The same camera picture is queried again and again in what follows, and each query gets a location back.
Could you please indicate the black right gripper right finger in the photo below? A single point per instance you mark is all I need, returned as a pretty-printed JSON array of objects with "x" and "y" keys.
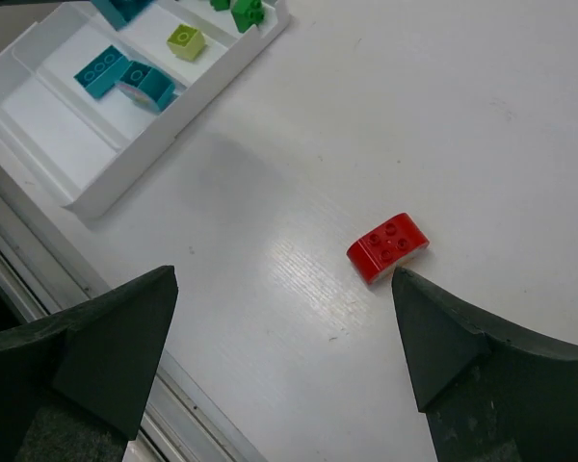
[{"x": 491, "y": 389}]

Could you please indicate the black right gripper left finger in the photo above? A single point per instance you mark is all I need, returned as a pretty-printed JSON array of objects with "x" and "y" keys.
[{"x": 74, "y": 385}]

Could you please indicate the red flower lego brick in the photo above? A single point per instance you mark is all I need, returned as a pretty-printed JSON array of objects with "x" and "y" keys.
[{"x": 381, "y": 250}]

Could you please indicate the round teal lego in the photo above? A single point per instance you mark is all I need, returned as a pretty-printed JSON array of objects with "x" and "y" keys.
[{"x": 147, "y": 86}]

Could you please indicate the lime green lego brick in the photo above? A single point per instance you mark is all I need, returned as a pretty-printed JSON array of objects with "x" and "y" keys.
[{"x": 186, "y": 42}]

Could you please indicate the teal small lego brick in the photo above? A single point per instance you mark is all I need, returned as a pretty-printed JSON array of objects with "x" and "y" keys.
[{"x": 119, "y": 13}]

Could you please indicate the dark green lego brick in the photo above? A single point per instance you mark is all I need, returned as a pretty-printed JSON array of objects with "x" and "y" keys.
[{"x": 246, "y": 13}]

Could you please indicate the teal long lego brick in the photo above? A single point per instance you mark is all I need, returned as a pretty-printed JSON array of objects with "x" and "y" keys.
[{"x": 101, "y": 74}]

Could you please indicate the white compartment tray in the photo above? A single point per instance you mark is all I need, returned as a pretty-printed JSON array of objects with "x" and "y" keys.
[{"x": 86, "y": 153}]

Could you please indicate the aluminium rail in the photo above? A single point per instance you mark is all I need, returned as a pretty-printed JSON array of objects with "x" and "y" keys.
[{"x": 180, "y": 422}]

